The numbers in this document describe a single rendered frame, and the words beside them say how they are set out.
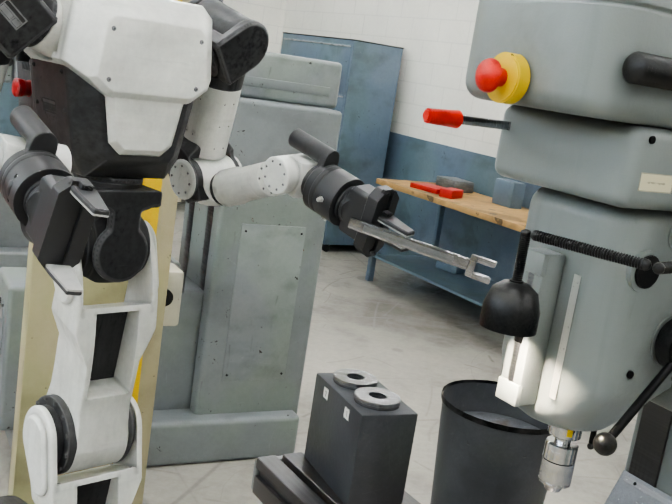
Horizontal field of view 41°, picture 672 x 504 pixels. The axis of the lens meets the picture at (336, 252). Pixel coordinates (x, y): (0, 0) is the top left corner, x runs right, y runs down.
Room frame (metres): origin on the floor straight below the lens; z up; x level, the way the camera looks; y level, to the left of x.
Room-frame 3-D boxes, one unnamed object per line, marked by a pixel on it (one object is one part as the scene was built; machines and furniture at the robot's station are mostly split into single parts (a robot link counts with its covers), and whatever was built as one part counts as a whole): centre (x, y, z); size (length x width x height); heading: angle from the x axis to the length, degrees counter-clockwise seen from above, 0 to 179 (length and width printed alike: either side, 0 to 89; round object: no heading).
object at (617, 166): (1.25, -0.40, 1.68); 0.34 x 0.24 x 0.10; 123
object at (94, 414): (1.54, 0.41, 1.19); 0.18 x 0.15 x 0.47; 135
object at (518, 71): (1.10, -0.17, 1.76); 0.06 x 0.02 x 0.06; 33
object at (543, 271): (1.17, -0.27, 1.45); 0.04 x 0.04 x 0.21; 33
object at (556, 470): (1.23, -0.36, 1.23); 0.05 x 0.05 x 0.05
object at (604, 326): (1.23, -0.37, 1.47); 0.21 x 0.19 x 0.32; 33
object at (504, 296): (1.10, -0.23, 1.49); 0.07 x 0.07 x 0.06
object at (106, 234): (1.59, 0.46, 1.41); 0.28 x 0.13 x 0.18; 45
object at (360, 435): (1.69, -0.10, 1.04); 0.22 x 0.12 x 0.20; 26
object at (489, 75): (1.09, -0.15, 1.76); 0.04 x 0.03 x 0.04; 33
